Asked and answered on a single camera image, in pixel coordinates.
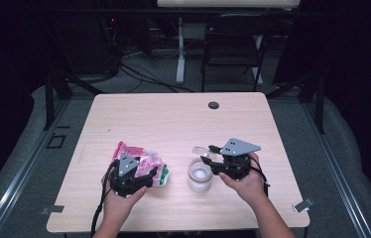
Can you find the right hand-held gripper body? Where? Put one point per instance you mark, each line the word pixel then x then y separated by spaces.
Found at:
pixel 236 163

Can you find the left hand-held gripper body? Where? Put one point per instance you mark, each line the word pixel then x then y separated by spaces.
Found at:
pixel 127 172

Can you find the pink white plastic bag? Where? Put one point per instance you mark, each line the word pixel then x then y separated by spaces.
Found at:
pixel 147 162

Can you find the clear glass jar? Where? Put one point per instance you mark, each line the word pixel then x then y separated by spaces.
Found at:
pixel 200 180

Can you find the person's right hand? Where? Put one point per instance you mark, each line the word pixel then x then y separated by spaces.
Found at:
pixel 249 190

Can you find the person's left hand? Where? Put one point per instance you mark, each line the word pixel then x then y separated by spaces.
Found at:
pixel 117 210

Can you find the black tape strip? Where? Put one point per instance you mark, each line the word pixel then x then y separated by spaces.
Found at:
pixel 63 127

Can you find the grey tape piece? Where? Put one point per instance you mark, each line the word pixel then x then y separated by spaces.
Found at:
pixel 303 205
pixel 53 209

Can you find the black metal stand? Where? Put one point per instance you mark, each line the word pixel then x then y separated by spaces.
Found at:
pixel 320 105
pixel 49 99

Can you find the black folding chair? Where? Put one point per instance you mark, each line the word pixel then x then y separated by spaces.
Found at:
pixel 233 36

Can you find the grey box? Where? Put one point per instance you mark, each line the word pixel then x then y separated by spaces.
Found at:
pixel 194 31

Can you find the dark equipment cabinet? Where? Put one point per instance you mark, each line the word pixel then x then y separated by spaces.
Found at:
pixel 84 43

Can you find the white desk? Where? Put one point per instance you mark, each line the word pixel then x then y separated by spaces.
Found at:
pixel 226 3

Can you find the aluminium floor rail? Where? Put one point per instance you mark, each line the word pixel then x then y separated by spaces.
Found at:
pixel 18 185
pixel 339 178

